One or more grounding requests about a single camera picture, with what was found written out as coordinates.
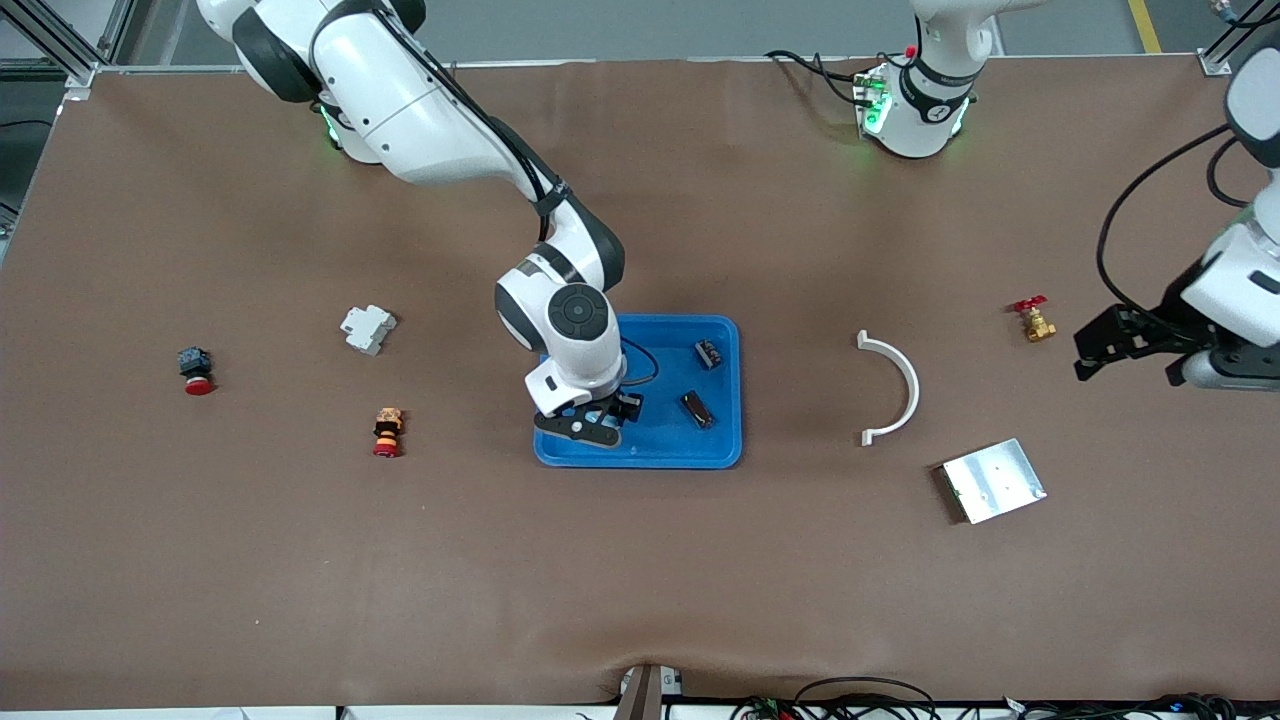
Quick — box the blue plastic tray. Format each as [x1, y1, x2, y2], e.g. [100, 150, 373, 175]
[532, 314, 743, 470]

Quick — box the brown table mat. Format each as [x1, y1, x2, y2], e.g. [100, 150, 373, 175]
[0, 58, 1280, 709]

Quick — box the silver metal plate box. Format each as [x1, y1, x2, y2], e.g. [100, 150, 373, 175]
[940, 438, 1048, 525]

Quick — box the white circuit breaker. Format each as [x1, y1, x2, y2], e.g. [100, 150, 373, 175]
[340, 305, 398, 357]

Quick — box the red mushroom push button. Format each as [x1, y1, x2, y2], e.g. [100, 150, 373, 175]
[178, 346, 215, 397]

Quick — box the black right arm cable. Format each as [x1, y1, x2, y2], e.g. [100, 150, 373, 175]
[400, 0, 661, 386]

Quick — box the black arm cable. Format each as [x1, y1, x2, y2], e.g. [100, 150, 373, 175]
[400, 0, 661, 386]
[1097, 125, 1246, 311]

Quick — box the brass valve red handle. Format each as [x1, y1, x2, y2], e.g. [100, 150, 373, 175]
[1010, 295, 1058, 343]

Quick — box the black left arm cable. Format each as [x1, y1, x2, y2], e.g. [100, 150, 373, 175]
[1097, 125, 1246, 311]

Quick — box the white half-ring pipe clamp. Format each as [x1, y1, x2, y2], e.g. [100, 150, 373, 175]
[857, 330, 921, 447]

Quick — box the aluminium frame beam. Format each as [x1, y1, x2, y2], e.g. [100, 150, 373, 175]
[1195, 0, 1280, 76]
[0, 0, 136, 101]

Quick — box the brown camera mount post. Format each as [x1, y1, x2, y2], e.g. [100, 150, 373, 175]
[612, 663, 686, 720]

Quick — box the black looped cable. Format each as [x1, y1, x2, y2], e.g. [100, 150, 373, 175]
[795, 677, 936, 720]

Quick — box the black cable bundle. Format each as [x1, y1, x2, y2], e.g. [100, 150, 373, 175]
[1000, 693, 1280, 720]

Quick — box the black base power cable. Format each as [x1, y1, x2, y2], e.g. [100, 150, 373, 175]
[765, 48, 871, 101]

